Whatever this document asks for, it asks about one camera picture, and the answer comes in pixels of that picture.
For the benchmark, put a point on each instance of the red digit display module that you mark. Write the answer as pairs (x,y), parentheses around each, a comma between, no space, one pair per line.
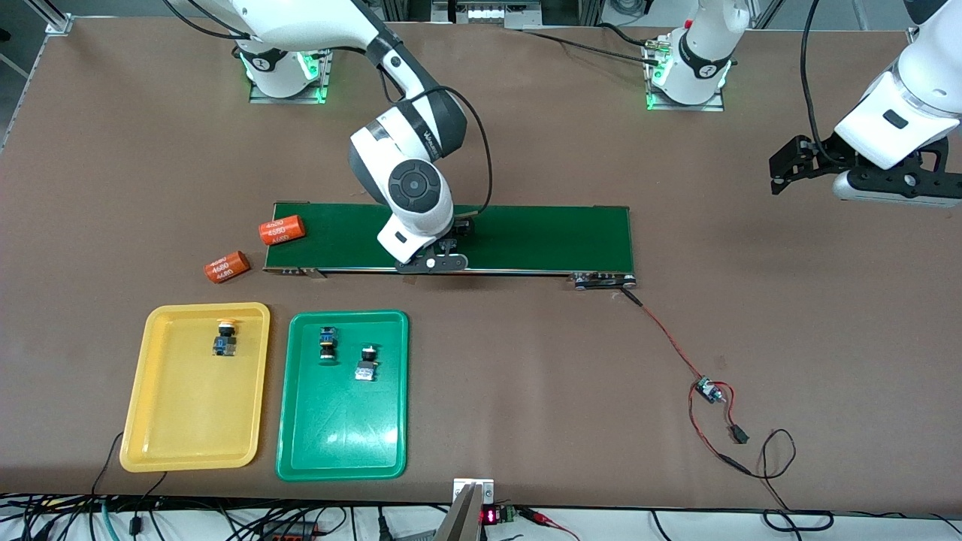
(490,516)

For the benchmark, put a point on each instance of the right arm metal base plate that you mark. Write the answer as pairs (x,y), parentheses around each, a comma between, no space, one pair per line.
(325,83)

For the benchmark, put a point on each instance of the yellow plastic tray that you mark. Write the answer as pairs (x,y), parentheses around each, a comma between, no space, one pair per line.
(195,421)

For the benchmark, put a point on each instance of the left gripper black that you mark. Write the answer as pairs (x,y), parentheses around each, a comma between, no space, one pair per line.
(819,158)

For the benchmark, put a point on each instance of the small speed controller board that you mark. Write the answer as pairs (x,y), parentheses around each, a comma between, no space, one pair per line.
(706,389)

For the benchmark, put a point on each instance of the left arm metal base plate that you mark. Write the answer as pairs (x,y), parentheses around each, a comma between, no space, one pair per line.
(710,107)

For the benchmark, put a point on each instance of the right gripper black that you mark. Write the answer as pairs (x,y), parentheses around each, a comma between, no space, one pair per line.
(461,228)

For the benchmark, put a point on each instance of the green conveyor belt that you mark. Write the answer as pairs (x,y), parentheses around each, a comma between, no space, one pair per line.
(541,240)

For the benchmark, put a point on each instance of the aluminium frame profile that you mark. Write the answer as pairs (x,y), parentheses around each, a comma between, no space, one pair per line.
(58,19)

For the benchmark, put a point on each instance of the green push button switch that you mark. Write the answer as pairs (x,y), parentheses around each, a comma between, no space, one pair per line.
(366,370)
(328,342)

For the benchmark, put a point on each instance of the green plastic tray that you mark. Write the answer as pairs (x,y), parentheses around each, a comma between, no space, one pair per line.
(342,428)

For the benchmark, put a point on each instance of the red black clip lead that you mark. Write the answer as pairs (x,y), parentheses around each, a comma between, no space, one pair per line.
(537,515)

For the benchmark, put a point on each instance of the grey metal camera stand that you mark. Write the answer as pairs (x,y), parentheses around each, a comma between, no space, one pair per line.
(466,518)

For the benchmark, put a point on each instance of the orange 4680 cylinder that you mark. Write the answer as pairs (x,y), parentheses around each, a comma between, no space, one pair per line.
(282,230)
(227,267)

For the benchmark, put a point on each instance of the black connector plug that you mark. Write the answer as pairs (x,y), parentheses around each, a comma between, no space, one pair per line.
(739,434)

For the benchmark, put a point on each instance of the red power strip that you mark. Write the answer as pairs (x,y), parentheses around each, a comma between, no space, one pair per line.
(289,536)

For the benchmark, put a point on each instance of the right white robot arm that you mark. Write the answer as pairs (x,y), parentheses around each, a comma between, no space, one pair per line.
(415,186)

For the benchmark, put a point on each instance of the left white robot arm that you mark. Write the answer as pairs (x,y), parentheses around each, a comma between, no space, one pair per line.
(902,113)

